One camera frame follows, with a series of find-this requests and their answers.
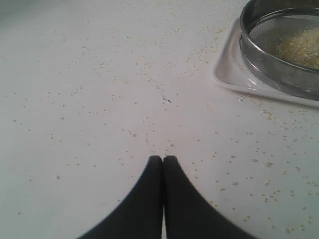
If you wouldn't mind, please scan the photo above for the white rectangular plastic tray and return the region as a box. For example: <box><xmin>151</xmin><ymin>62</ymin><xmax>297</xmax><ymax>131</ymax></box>
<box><xmin>212</xmin><ymin>18</ymin><xmax>319</xmax><ymax>108</ymax></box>

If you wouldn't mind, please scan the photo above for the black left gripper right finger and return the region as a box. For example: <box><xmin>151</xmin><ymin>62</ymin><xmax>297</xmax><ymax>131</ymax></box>
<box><xmin>163</xmin><ymin>156</ymin><xmax>253</xmax><ymax>239</ymax></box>

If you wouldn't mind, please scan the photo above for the pile of beige sand grains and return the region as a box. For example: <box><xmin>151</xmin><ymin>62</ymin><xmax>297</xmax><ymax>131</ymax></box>
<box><xmin>275</xmin><ymin>28</ymin><xmax>319</xmax><ymax>70</ymax></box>

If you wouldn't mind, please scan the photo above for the round steel mesh sieve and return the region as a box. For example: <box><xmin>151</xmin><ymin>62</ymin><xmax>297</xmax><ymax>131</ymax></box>
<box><xmin>239</xmin><ymin>0</ymin><xmax>319</xmax><ymax>101</ymax></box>

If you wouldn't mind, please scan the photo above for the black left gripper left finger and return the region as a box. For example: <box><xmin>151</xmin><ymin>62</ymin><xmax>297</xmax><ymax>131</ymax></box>
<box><xmin>80</xmin><ymin>156</ymin><xmax>163</xmax><ymax>239</ymax></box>

